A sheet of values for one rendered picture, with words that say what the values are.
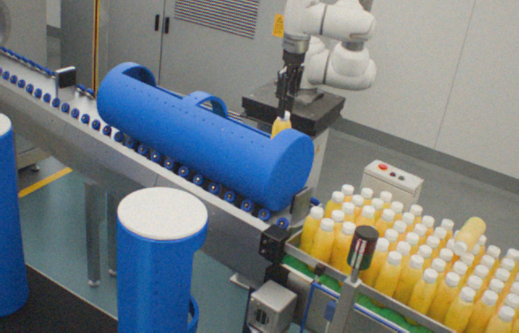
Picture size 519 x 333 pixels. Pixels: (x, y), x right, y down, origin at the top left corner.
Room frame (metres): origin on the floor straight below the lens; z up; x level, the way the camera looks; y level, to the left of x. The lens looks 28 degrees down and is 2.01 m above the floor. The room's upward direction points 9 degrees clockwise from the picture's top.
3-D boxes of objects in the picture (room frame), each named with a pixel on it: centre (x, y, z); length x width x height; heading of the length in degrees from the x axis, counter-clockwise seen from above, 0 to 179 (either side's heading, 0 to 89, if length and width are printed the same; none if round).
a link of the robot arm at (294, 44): (1.79, -0.07, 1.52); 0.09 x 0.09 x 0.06
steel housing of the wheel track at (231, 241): (2.23, 0.71, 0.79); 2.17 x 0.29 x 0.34; 57
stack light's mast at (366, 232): (1.15, -0.29, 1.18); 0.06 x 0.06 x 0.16
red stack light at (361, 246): (1.15, -0.29, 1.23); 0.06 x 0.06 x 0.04
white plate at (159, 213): (1.43, 0.26, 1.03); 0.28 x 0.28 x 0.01
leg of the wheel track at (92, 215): (2.17, 0.75, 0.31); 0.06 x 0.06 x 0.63; 57
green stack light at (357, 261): (1.15, -0.29, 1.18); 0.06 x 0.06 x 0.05
